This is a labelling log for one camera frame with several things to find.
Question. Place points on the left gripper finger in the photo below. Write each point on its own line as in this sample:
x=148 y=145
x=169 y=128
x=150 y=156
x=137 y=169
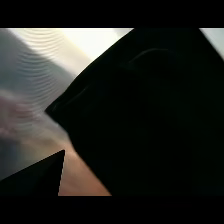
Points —
x=38 y=180

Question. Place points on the black garment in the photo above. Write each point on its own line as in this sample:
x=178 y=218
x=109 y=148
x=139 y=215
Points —
x=150 y=116

